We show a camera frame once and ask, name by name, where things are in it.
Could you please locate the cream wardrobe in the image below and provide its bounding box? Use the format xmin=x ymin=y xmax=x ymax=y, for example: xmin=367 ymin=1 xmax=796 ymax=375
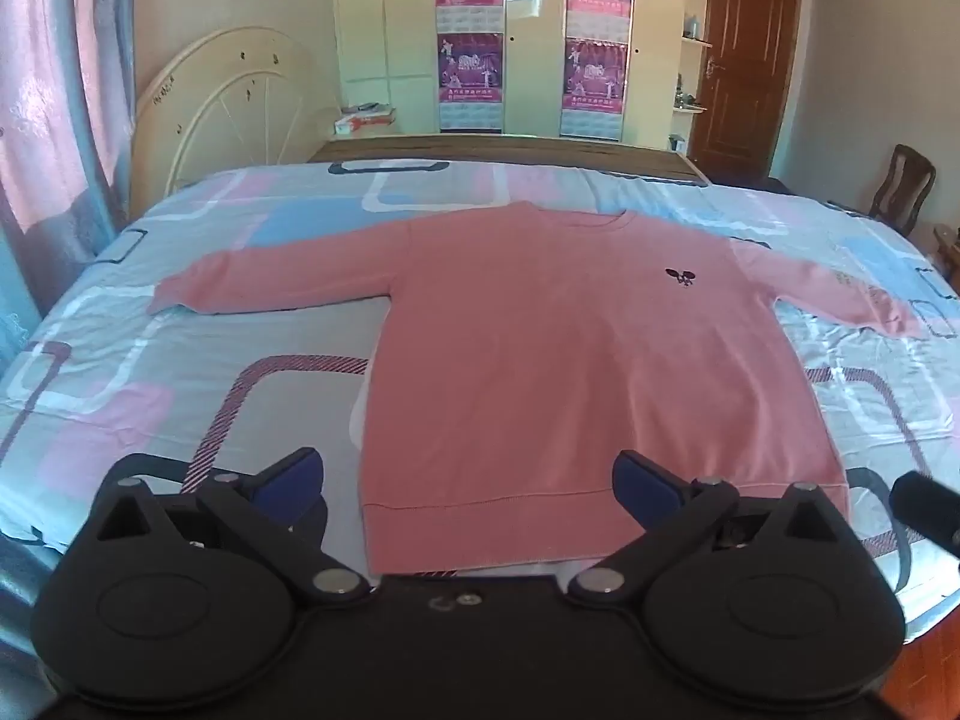
xmin=330 ymin=0 xmax=710 ymax=151

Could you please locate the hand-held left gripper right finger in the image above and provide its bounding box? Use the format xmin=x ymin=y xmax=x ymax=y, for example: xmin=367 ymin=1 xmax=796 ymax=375
xmin=566 ymin=450 xmax=852 ymax=605

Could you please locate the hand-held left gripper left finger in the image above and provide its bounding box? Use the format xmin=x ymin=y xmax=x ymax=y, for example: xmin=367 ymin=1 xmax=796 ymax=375
xmin=94 ymin=448 xmax=374 ymax=605

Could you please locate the brown wooden door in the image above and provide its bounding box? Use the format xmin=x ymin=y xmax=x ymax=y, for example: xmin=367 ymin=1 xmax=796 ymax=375
xmin=688 ymin=0 xmax=803 ymax=181

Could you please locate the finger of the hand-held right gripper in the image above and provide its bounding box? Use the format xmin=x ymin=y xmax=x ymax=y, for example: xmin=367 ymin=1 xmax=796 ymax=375
xmin=889 ymin=470 xmax=960 ymax=560

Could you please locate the brown wooden furniture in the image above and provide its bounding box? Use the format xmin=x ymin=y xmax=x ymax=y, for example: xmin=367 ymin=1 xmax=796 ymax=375
xmin=934 ymin=225 xmax=960 ymax=293

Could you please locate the patterned bed sheet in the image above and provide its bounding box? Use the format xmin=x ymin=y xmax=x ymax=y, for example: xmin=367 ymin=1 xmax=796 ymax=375
xmin=0 ymin=157 xmax=960 ymax=646

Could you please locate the cream corner shelf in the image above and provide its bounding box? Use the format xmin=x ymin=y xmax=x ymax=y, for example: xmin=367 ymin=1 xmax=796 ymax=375
xmin=671 ymin=0 xmax=713 ymax=155

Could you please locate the brown wooden chair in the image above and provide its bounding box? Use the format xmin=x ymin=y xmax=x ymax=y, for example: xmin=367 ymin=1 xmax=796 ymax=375
xmin=829 ymin=144 xmax=937 ymax=237

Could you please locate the pink sweater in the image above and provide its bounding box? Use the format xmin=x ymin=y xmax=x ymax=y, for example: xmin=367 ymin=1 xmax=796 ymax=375
xmin=146 ymin=199 xmax=927 ymax=577

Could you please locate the pink curtain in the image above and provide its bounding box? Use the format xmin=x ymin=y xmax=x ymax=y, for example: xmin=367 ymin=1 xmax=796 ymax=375
xmin=0 ymin=0 xmax=136 ymax=361

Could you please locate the brown wooden bed board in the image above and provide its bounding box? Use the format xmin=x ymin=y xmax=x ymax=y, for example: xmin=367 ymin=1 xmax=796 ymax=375
xmin=307 ymin=133 xmax=710 ymax=185

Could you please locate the cream round headboard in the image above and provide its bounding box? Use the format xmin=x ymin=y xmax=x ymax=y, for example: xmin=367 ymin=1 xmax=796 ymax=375
xmin=133 ymin=26 xmax=342 ymax=196

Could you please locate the white cardboard box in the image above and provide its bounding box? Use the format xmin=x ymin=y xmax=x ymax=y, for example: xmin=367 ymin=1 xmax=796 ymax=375
xmin=334 ymin=101 xmax=397 ymax=137

